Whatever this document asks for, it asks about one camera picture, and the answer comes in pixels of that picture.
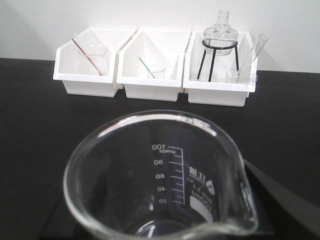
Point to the round glass flask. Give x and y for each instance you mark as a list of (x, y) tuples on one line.
[(221, 34)]

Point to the small glass beaker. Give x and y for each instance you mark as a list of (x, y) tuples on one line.
[(158, 71)]

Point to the black wire tripod stand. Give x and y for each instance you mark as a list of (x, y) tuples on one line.
[(212, 63)]

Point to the white storage bin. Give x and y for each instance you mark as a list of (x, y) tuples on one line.
[(154, 46), (217, 92), (77, 74)]

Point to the middle white storage bin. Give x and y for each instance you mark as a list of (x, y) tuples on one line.
[(154, 46)]

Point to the clear glass dish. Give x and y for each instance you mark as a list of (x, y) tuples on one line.
[(93, 50)]

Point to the green stirring rod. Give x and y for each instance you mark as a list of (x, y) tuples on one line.
[(146, 67)]

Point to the small clear glass cup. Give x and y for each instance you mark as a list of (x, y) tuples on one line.
[(231, 76)]

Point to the red stirring rod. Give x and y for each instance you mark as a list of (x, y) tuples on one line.
[(87, 56)]

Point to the clear glass 100ml beaker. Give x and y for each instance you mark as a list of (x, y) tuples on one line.
[(160, 175)]

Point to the clear glass test tube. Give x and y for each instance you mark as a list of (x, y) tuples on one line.
[(244, 73)]

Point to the left white storage bin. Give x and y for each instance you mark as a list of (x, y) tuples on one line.
[(77, 74)]

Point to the right white storage bin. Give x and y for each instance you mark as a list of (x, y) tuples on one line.
[(217, 92)]

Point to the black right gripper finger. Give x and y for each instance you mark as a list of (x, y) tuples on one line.
[(290, 216)]

